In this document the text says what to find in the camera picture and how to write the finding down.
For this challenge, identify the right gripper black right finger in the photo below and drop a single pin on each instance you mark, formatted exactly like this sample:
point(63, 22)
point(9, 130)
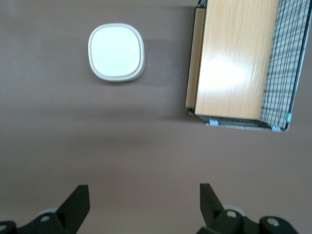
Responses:
point(214, 217)

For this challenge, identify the cream lidded trash can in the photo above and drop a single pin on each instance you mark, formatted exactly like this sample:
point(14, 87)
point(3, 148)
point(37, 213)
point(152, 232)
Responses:
point(114, 51)

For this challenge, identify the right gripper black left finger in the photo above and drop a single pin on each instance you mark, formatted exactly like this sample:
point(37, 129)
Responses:
point(70, 214)

